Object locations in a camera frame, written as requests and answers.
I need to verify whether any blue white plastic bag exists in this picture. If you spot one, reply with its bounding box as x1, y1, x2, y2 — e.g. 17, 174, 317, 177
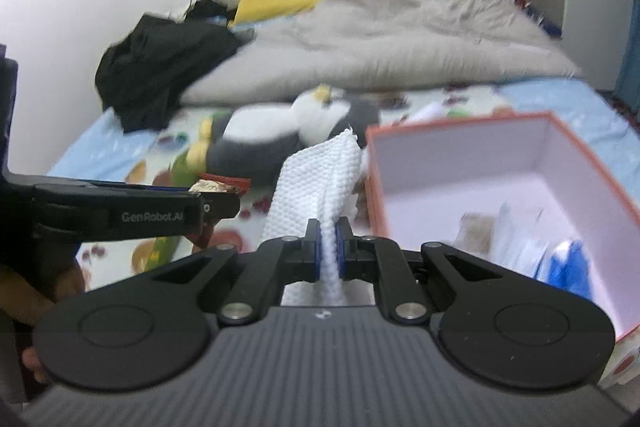
535, 239, 592, 300

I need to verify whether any black clothes pile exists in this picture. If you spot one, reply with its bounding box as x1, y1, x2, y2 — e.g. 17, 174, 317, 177
94, 14, 243, 133

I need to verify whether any packaged mask with label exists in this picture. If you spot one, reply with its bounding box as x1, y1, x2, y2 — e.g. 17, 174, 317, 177
454, 204, 549, 279

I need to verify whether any grey white penguin plush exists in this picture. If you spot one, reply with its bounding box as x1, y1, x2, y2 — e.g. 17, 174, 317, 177
186, 84, 380, 186

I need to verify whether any red snack wrapper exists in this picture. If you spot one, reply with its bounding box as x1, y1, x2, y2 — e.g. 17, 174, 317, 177
189, 173, 252, 196

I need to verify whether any grey duvet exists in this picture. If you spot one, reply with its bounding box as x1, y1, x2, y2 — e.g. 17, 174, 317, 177
180, 0, 581, 105

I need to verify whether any green fabric massage hammer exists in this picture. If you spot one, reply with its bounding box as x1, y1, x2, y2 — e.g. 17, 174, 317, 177
145, 150, 198, 271

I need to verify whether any orange cardboard box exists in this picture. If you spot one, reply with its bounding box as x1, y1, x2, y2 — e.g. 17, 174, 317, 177
363, 110, 640, 388

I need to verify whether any person's left hand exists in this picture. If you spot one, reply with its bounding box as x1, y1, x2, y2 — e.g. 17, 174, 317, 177
0, 256, 87, 385

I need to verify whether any blue curtain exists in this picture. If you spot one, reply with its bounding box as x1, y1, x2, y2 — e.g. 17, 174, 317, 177
614, 20, 639, 113

